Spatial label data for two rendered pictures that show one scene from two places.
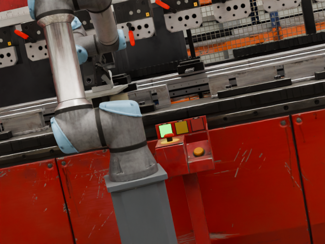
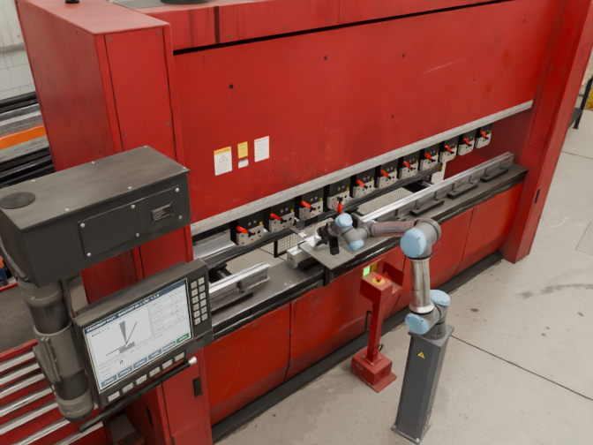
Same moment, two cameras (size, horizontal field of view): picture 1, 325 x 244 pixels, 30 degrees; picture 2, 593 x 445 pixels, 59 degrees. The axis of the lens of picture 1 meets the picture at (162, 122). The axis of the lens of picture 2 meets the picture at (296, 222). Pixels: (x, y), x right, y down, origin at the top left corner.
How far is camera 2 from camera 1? 2.73 m
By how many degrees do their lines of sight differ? 50
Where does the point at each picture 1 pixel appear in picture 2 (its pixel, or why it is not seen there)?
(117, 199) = (437, 349)
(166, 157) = (384, 294)
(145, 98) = not seen: hidden behind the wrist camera
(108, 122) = (443, 312)
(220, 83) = not seen: hidden behind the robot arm
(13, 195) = (258, 336)
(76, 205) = (296, 328)
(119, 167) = (437, 331)
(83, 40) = (362, 235)
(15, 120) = (251, 277)
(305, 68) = (406, 208)
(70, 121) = (431, 318)
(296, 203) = not seen: hidden behind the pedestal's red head
